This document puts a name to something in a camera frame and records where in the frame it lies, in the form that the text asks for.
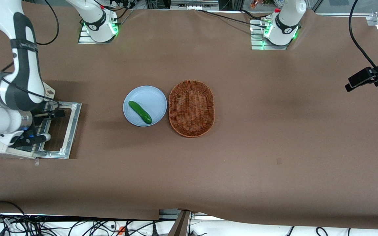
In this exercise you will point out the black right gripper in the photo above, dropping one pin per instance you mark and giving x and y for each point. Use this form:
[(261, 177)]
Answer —
[(40, 118)]

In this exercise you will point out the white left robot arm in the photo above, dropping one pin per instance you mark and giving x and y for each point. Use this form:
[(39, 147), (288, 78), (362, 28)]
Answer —
[(285, 23)]

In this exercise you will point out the white tag with brown hexagon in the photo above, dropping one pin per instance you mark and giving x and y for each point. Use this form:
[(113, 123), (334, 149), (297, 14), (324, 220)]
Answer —
[(49, 92)]

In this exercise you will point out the small clear plastic piece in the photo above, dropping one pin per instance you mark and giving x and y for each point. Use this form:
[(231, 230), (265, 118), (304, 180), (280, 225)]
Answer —
[(37, 161)]

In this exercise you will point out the green cucumber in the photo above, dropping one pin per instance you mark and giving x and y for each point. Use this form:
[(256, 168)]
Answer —
[(139, 112)]

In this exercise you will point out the light blue round plate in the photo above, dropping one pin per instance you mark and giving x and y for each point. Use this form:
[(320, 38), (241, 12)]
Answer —
[(149, 98)]

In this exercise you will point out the brown table cover sheet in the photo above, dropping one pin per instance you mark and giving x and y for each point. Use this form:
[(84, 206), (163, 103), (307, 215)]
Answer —
[(274, 98)]

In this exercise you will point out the brown wicker oval basket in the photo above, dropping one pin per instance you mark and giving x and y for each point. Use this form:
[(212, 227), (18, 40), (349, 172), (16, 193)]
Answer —
[(191, 108)]

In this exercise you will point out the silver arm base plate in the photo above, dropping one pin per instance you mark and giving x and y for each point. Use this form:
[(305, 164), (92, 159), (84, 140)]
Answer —
[(84, 38), (257, 41)]

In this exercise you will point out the grey metal bracket bar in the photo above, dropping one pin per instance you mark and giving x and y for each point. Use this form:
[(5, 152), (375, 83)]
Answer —
[(182, 226)]

